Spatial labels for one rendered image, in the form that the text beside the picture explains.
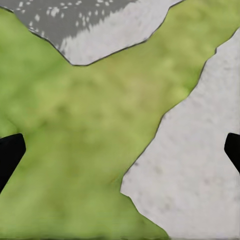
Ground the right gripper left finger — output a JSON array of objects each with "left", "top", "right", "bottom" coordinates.
[{"left": 0, "top": 133, "right": 26, "bottom": 193}]

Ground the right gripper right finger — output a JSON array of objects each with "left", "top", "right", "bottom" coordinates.
[{"left": 224, "top": 132, "right": 240, "bottom": 173}]

